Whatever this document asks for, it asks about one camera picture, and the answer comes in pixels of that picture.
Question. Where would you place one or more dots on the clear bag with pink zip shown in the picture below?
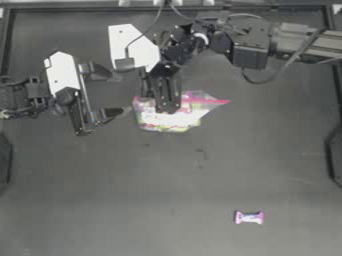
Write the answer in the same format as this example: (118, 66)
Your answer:
(169, 121)

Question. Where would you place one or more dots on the pink wrapped candy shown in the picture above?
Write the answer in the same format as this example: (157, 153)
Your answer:
(249, 217)

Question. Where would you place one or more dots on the white corner piece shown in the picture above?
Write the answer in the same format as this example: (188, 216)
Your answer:
(2, 12)
(337, 9)

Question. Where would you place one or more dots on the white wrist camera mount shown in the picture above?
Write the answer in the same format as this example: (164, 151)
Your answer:
(62, 73)
(134, 40)

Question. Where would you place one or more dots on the grey frame bracket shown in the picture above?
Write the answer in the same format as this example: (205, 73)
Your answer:
(177, 2)
(158, 2)
(125, 2)
(209, 2)

